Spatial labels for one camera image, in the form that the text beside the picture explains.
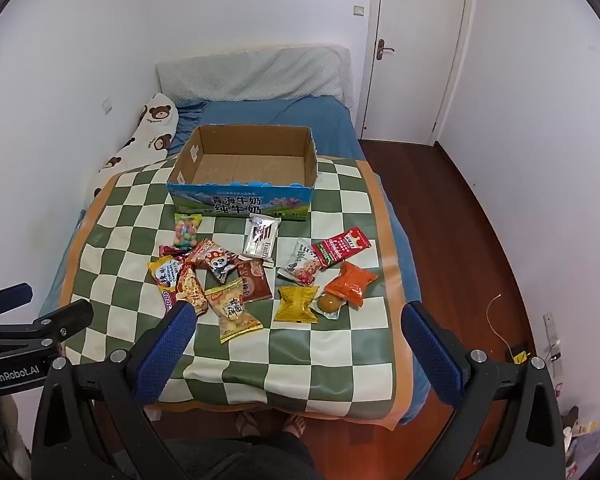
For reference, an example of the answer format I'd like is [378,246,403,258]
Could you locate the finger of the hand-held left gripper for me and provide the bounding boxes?
[0,299,95,356]
[0,282,34,328]

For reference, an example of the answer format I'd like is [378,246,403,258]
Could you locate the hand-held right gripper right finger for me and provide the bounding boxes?
[401,301,568,480]

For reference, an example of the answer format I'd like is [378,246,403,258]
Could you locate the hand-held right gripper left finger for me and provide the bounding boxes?
[30,301,198,480]

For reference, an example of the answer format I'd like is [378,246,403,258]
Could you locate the orange snack packet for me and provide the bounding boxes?
[325,261,378,307]

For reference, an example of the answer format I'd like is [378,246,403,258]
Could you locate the red spicy strip packet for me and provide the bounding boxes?
[311,227,372,269]

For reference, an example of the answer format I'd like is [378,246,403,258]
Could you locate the printed cardboard box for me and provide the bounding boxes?
[166,124,320,223]

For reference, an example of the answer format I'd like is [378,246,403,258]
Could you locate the orange rice cracker packet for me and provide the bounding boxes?
[176,262,208,317]

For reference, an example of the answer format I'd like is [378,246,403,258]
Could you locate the yellow cookie packet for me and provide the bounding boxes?
[204,282,263,344]

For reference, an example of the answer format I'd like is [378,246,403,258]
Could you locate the yellow white snack packet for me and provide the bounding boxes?
[147,255,182,301]

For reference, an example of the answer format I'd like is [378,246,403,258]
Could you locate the person's left foot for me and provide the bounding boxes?
[235,410,262,437]

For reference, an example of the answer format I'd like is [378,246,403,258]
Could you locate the person's foot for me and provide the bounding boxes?
[235,410,262,437]
[281,414,308,441]

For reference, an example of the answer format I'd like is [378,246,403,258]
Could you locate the orange panda print packet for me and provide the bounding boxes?
[186,238,243,284]

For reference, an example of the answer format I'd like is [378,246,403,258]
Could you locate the brown snack packet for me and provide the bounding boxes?
[236,260,273,304]

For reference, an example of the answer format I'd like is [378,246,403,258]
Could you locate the green white checkered blanket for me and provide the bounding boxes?
[57,156,411,431]

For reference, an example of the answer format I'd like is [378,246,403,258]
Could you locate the clear braised egg packet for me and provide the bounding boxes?
[312,290,348,320]

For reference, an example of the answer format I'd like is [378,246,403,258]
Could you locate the white power strip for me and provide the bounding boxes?
[542,312,563,376]

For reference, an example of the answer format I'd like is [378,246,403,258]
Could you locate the person's dark pants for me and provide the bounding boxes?
[145,432,316,480]

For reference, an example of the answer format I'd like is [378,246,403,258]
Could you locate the colourful candy ball bag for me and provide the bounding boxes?
[174,212,203,251]

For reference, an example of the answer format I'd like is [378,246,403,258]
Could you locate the person's right foot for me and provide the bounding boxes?
[281,414,308,441]

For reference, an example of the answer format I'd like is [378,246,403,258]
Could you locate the silver wafer packet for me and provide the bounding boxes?
[243,212,282,261]

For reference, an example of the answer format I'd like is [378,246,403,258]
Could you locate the white cookie packet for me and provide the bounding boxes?
[277,238,326,287]

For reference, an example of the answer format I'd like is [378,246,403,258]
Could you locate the colourful floor clutter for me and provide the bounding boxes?
[555,380,597,480]

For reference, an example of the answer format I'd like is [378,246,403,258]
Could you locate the bear print pillow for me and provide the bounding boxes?
[84,92,181,211]

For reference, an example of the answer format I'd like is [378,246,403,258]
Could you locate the blue bed sheet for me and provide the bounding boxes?
[40,95,433,423]

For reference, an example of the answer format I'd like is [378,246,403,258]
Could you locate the grey pillow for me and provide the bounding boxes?
[155,44,353,108]

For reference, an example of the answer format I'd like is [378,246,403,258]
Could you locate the white door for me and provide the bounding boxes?
[362,0,473,146]

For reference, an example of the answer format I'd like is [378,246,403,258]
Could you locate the thin floor cable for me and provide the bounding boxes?
[485,294,516,356]

